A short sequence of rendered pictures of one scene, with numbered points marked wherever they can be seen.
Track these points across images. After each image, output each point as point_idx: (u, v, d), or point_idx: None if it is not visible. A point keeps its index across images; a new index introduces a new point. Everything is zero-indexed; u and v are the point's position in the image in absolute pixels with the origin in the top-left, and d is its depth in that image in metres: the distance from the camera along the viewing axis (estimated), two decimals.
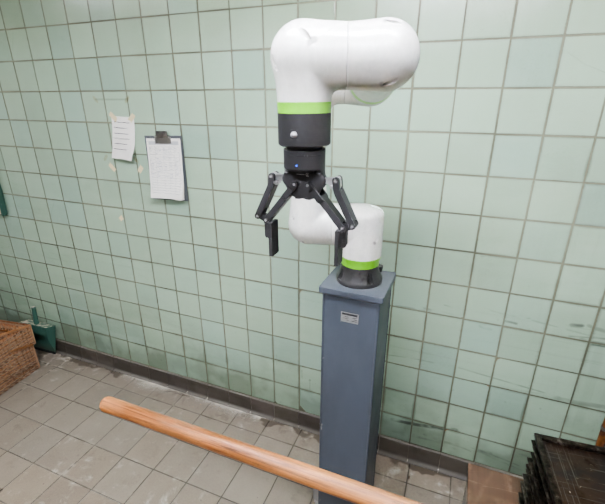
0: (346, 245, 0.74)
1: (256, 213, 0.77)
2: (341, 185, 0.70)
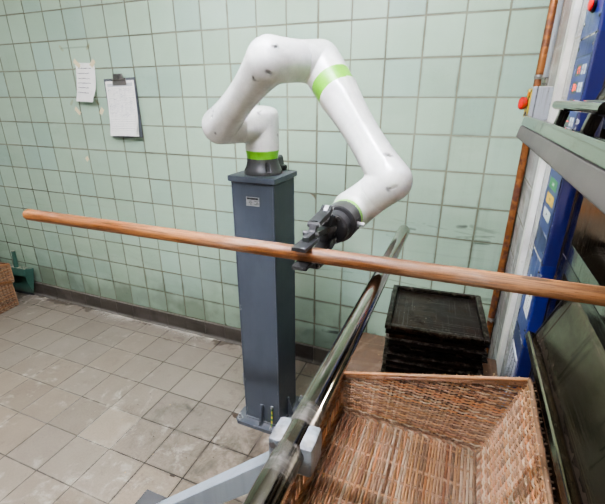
0: (308, 237, 0.77)
1: None
2: (326, 209, 0.86)
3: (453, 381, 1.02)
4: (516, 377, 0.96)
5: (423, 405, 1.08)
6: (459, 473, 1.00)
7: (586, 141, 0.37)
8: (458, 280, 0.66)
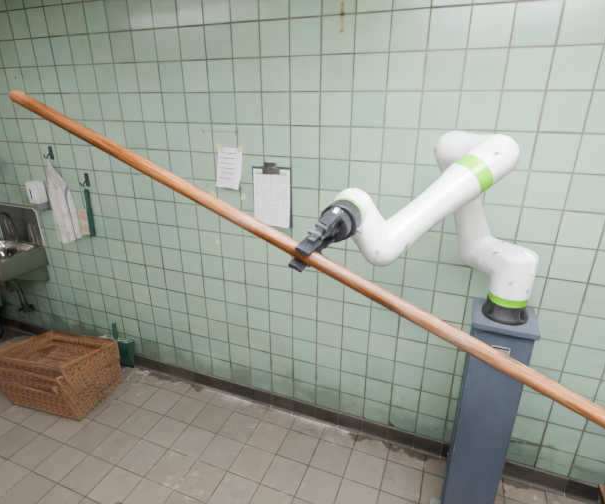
0: (313, 240, 0.76)
1: None
2: (336, 211, 0.85)
3: None
4: None
5: None
6: None
7: None
8: (443, 335, 0.71)
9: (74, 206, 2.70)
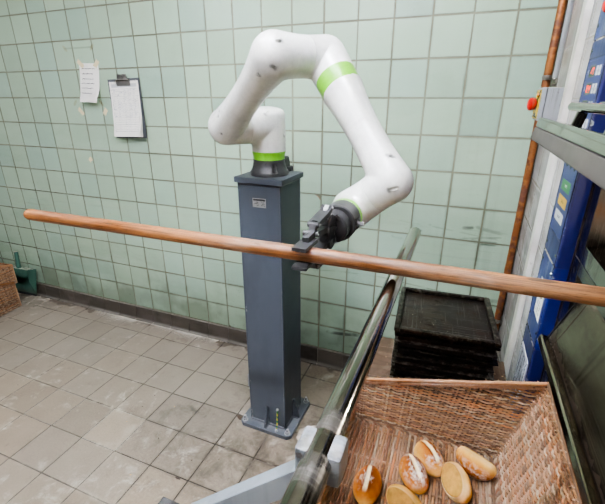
0: (308, 237, 0.77)
1: None
2: (326, 208, 0.86)
3: (470, 386, 1.01)
4: (535, 382, 0.94)
5: (438, 411, 1.06)
6: (477, 480, 0.99)
7: None
8: (463, 281, 0.66)
9: None
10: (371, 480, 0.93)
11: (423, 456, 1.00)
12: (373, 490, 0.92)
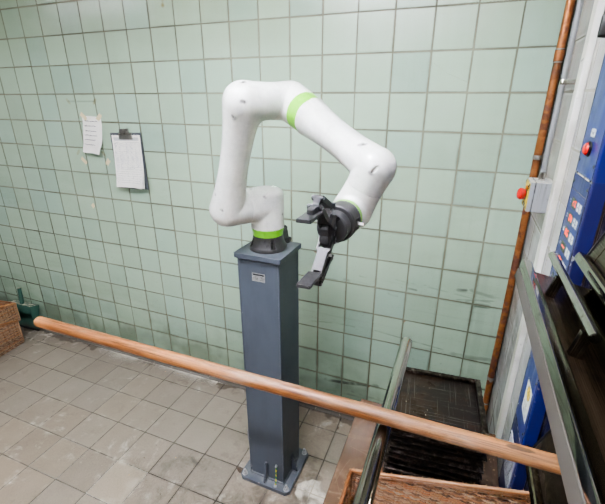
0: (312, 209, 0.77)
1: None
2: None
3: (459, 489, 1.05)
4: (521, 491, 0.99)
5: None
6: None
7: (575, 437, 0.41)
8: (447, 441, 0.71)
9: None
10: None
11: None
12: None
